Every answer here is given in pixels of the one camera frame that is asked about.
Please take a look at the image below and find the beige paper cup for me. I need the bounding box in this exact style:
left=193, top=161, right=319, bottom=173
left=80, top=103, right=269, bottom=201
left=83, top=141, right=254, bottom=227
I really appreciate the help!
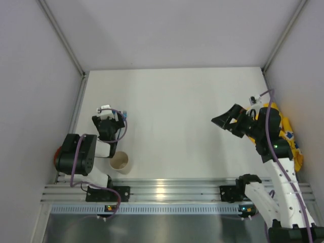
left=109, top=151, right=132, bottom=175

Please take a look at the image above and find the yellow pikachu placemat cloth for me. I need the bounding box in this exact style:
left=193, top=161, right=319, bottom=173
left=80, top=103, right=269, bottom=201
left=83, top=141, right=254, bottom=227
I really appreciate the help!
left=246, top=102, right=304, bottom=173

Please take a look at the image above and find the red plastic plate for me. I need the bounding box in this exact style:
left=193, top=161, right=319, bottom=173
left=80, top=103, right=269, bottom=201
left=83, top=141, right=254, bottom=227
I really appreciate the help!
left=53, top=146, right=61, bottom=166

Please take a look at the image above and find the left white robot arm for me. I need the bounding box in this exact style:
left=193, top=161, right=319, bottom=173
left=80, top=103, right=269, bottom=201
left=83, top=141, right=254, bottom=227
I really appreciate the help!
left=54, top=112, right=127, bottom=189

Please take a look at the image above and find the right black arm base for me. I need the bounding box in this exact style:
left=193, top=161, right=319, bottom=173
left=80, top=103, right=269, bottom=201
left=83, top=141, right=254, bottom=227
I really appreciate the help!
left=219, top=185, right=250, bottom=203

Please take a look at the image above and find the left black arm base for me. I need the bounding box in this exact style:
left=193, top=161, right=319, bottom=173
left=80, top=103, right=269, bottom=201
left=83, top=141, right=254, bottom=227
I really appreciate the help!
left=86, top=186, right=131, bottom=203

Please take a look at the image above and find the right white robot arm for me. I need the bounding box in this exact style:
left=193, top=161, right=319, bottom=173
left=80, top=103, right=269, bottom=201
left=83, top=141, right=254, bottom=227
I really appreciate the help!
left=211, top=104, right=323, bottom=242

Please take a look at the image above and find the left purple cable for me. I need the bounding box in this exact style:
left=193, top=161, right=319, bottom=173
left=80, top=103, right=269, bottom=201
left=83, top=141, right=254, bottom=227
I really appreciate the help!
left=69, top=108, right=128, bottom=220

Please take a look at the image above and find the aluminium mounting rail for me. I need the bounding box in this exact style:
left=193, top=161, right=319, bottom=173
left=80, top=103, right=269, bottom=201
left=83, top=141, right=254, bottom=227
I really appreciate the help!
left=40, top=177, right=315, bottom=203

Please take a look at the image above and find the right aluminium corner post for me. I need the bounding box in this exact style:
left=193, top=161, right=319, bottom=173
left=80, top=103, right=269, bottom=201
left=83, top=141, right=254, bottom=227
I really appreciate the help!
left=261, top=0, right=309, bottom=75

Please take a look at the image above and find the aluminium corner post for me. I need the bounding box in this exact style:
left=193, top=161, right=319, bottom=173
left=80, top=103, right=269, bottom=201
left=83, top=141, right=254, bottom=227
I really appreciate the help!
left=37, top=0, right=87, bottom=76
left=261, top=0, right=309, bottom=75

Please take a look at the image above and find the perforated cable duct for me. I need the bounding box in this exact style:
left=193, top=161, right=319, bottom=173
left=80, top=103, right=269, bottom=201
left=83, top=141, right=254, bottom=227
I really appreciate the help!
left=51, top=204, right=256, bottom=215

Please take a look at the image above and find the left aluminium corner post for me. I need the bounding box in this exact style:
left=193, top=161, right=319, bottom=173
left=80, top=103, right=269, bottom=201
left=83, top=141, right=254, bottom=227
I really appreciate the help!
left=37, top=0, right=87, bottom=76

